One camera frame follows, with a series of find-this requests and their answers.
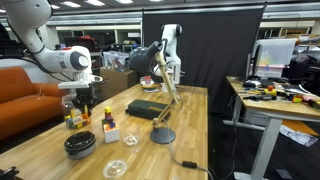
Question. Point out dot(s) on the wooden desk lamp grey shade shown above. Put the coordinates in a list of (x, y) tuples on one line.
[(162, 135)]

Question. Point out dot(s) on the clear glass cup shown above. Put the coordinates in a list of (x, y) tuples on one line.
[(131, 137)]

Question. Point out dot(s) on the dark equipment rack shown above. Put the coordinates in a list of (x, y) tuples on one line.
[(10, 43)]

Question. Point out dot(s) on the black clamp mount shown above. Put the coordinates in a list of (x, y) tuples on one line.
[(8, 173)]

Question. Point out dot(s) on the black curtain backdrop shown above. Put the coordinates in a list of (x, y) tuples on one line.
[(213, 50)]

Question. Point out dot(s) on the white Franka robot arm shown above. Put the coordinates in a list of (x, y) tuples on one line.
[(63, 60)]

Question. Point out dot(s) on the small red wooden block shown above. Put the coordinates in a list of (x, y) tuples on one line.
[(108, 114)]

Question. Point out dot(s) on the brown cardboard box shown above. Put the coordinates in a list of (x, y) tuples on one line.
[(116, 81)]

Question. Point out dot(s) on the white plate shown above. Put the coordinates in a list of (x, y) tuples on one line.
[(148, 85)]

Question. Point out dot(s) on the computer monitor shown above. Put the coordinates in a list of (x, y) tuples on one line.
[(275, 53)]

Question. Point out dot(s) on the clear glass dish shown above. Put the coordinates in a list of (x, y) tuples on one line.
[(115, 168)]

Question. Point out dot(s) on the clear jar of coloured blocks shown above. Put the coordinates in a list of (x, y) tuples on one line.
[(68, 113)]

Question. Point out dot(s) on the red bag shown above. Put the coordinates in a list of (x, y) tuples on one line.
[(83, 41)]

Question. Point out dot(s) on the clear plastic storage bin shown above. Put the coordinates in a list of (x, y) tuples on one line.
[(115, 60)]

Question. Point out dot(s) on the white glass-door cabinet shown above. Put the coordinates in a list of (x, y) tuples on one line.
[(96, 65)]

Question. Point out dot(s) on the small yellow wooden block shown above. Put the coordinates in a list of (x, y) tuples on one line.
[(107, 109)]

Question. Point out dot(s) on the idle white robot arm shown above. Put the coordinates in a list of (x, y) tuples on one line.
[(171, 43)]

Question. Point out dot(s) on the dark green flat case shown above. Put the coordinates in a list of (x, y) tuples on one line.
[(146, 108)]

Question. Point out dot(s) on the orange sofa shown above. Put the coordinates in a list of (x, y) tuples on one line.
[(20, 106)]

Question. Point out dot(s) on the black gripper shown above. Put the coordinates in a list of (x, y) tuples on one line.
[(84, 95)]

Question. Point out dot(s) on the small purple wooden block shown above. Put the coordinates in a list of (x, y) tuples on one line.
[(109, 118)]

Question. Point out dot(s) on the small orange wooden block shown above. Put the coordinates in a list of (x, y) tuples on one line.
[(85, 116)]

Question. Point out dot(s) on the wooden side desk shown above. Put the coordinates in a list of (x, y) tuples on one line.
[(270, 110)]

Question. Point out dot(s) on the red block on plate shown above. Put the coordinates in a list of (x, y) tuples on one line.
[(147, 79)]

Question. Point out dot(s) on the white paper sheets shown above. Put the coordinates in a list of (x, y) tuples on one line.
[(298, 136)]

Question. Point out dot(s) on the black handheld tool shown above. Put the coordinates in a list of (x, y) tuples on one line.
[(260, 97)]

